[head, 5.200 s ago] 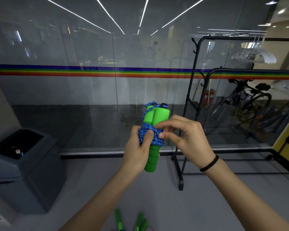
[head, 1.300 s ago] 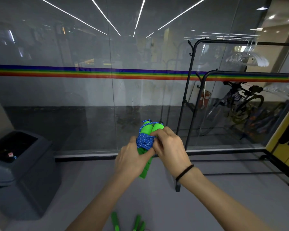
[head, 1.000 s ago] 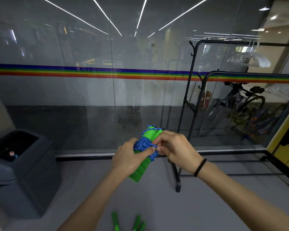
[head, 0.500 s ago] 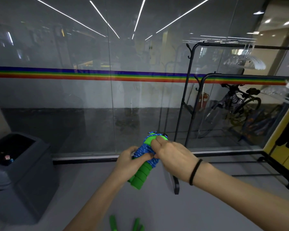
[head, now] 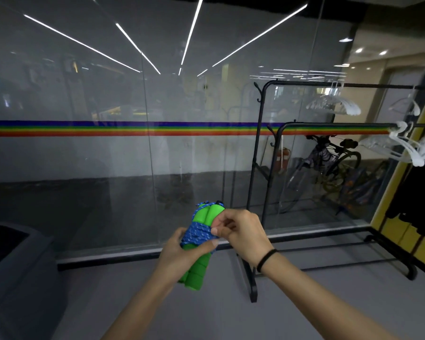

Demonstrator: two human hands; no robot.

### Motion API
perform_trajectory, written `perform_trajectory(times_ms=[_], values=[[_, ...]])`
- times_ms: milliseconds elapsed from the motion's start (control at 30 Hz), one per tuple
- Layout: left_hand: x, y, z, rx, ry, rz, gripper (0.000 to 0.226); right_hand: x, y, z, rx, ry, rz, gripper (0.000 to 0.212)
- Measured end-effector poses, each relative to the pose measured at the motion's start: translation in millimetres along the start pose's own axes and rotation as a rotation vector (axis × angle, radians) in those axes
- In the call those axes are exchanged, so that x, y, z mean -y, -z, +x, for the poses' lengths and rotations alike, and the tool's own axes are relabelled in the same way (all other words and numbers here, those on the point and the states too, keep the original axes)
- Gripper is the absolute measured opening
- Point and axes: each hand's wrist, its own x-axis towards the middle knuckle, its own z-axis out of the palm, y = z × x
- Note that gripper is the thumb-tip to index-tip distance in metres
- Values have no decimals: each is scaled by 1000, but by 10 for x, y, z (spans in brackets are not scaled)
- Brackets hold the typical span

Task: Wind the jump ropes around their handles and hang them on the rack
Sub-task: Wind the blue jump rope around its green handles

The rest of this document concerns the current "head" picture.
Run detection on tall black clothes rack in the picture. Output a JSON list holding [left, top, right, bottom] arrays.
[[253, 78, 425, 252]]

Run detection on black wrist hair tie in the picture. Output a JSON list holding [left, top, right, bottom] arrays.
[[256, 248, 279, 273]]

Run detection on person's right hand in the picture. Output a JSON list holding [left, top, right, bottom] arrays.
[[211, 209, 274, 269]]

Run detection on bunch of clear plastic hangers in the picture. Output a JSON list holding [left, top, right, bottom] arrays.
[[306, 82, 362, 116], [359, 120, 425, 168]]

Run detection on person's left hand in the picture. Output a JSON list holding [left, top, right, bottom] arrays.
[[157, 227, 219, 282]]

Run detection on green-handled blue jump rope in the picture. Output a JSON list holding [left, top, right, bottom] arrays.
[[178, 200, 227, 292]]

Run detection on person's right forearm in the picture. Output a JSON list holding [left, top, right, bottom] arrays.
[[258, 249, 402, 340]]

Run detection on dark bicycle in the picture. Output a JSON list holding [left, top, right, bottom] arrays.
[[278, 134, 362, 215]]

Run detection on black hanging garment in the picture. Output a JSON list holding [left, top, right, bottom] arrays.
[[385, 137, 425, 246]]

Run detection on person's left forearm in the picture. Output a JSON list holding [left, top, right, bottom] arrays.
[[101, 261, 180, 340]]

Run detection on grey bin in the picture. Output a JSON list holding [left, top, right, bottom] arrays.
[[0, 222, 59, 317]]

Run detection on single clear plastic hanger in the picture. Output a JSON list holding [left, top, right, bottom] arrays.
[[387, 86, 421, 116]]

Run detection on short black clothes rack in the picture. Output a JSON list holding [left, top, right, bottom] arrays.
[[238, 121, 425, 304]]

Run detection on black partition base rail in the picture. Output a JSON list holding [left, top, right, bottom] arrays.
[[57, 224, 372, 272]]

